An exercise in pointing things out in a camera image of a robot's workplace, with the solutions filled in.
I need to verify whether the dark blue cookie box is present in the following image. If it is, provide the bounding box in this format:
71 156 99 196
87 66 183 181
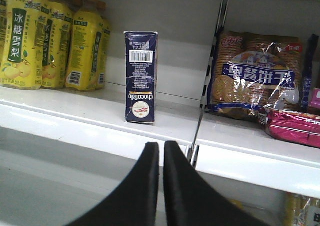
123 31 158 123

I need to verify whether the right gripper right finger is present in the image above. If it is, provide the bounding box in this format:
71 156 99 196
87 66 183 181
163 141 265 225

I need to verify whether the yellow pear drink bottle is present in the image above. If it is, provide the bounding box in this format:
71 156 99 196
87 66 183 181
65 0 103 91
0 0 50 90

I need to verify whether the white supermarket shelf unit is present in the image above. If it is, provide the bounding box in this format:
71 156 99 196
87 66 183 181
0 0 320 225

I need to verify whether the pink snack package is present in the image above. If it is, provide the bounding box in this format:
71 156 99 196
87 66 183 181
257 107 320 148

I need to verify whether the blue cracker package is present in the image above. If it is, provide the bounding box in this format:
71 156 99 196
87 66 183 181
207 30 303 121

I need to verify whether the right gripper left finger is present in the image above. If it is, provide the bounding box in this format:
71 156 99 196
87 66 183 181
68 142 159 225

